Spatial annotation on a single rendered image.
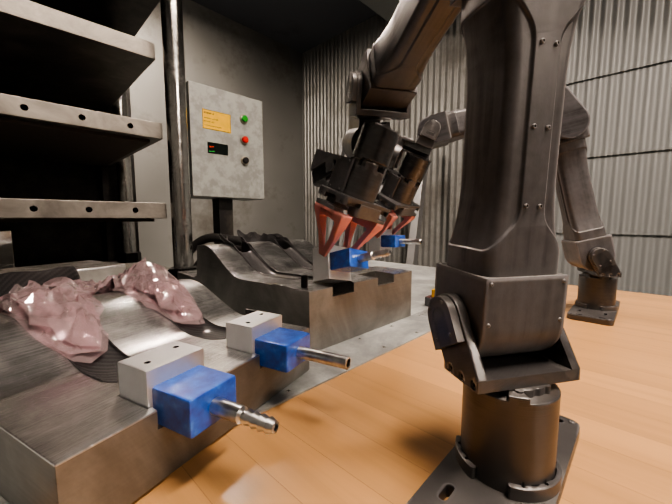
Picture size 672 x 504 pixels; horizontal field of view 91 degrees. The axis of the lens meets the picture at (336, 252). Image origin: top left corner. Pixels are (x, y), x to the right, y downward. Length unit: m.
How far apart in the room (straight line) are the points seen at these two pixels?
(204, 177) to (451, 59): 2.24
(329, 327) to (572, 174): 0.57
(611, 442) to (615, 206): 2.15
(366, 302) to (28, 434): 0.42
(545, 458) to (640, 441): 0.15
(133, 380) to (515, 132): 0.31
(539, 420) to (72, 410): 0.32
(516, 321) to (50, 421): 0.32
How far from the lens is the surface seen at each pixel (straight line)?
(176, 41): 1.27
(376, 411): 0.37
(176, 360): 0.29
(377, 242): 0.79
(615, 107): 2.57
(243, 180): 1.40
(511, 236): 0.25
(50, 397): 0.35
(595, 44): 2.70
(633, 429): 0.44
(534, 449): 0.28
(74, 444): 0.28
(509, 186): 0.24
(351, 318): 0.53
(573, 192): 0.81
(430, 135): 0.74
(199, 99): 1.38
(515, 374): 0.26
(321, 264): 0.51
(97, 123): 1.20
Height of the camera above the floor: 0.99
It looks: 6 degrees down
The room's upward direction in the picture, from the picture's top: straight up
